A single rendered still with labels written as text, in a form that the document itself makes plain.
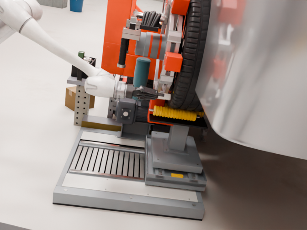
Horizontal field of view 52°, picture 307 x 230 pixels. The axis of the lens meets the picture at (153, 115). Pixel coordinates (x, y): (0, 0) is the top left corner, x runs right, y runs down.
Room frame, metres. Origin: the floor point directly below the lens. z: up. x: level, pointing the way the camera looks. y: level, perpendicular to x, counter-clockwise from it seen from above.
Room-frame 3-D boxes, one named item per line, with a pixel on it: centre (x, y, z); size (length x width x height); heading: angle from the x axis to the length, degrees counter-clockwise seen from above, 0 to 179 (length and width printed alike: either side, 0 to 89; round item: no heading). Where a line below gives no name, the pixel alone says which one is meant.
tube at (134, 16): (1.66, 0.11, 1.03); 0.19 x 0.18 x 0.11; 96
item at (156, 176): (1.78, -0.18, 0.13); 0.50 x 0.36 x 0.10; 6
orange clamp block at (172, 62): (1.45, -0.04, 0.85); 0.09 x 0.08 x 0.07; 6
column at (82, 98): (2.32, 0.58, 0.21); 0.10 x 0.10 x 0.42; 6
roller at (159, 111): (1.66, -0.12, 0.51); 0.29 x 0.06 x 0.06; 96
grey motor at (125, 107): (2.07, 0.06, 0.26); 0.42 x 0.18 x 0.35; 96
